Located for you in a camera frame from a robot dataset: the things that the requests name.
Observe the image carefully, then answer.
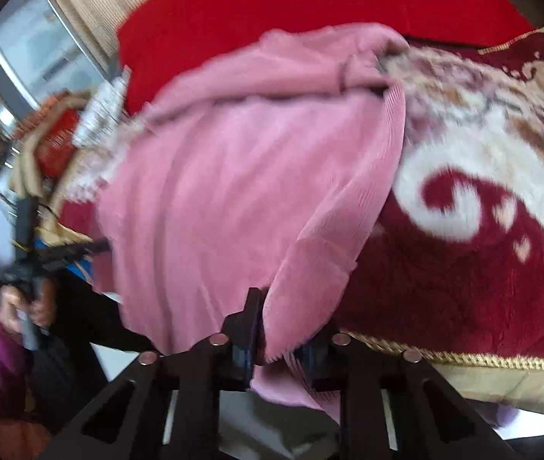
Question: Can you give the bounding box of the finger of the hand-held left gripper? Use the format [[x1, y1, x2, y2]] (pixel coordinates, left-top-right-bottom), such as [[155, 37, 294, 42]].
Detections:
[[37, 238, 110, 271]]

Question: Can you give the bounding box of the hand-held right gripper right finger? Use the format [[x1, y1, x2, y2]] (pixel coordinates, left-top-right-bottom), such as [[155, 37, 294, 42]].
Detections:
[[296, 330, 524, 460]]

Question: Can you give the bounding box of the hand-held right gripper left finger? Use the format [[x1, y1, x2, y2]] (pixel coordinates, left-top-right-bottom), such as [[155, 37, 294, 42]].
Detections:
[[49, 287, 265, 460]]

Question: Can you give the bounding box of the pink zip jacket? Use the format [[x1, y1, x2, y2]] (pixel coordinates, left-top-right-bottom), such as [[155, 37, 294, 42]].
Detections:
[[92, 21, 412, 422]]

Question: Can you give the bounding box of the person's left hand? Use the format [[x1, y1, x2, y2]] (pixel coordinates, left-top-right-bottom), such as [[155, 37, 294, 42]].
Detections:
[[0, 278, 57, 341]]

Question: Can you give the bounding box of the beige cloth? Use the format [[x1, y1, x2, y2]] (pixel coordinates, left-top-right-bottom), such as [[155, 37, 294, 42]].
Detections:
[[10, 125, 62, 202]]

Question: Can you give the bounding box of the red cardboard box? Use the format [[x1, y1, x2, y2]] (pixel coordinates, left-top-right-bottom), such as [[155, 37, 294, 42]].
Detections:
[[37, 108, 81, 178]]

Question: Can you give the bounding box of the orange patterned cloth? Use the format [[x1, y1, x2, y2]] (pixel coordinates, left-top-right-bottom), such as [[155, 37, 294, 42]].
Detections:
[[27, 91, 91, 120]]

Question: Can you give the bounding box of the black and white patterned cloth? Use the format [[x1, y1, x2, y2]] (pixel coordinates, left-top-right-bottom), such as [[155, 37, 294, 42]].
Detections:
[[71, 69, 131, 149]]

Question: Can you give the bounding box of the red floral blanket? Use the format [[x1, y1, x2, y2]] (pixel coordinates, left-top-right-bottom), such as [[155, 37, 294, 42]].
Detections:
[[56, 24, 544, 417]]

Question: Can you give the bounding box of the plain red blanket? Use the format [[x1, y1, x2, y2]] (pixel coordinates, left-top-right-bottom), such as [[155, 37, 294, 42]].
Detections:
[[116, 0, 536, 116]]

